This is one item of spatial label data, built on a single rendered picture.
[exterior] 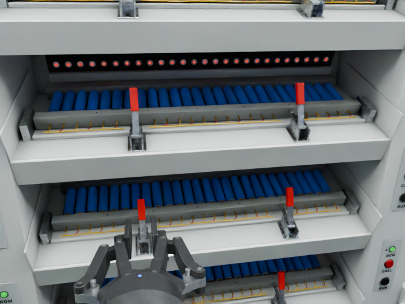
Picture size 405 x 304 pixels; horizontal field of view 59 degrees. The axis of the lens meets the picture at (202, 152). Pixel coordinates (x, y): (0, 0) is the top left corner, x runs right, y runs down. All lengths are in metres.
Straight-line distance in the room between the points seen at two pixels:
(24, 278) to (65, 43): 0.38
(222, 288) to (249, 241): 0.16
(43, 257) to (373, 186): 0.60
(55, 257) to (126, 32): 0.38
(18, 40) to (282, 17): 0.36
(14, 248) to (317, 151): 0.51
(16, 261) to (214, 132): 0.38
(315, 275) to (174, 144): 0.46
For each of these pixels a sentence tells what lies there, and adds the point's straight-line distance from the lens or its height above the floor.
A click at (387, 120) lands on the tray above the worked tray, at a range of 0.69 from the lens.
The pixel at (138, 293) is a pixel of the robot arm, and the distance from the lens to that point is 0.29.
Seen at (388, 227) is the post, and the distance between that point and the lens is 0.77.
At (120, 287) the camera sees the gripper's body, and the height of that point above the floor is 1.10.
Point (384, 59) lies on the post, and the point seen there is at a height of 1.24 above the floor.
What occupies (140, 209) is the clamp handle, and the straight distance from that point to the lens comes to 0.62.
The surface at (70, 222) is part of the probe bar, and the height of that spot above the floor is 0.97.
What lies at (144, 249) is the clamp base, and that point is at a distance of 0.64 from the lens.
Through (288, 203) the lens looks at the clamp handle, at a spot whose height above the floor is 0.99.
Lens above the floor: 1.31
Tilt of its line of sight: 21 degrees down
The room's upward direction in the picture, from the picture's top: straight up
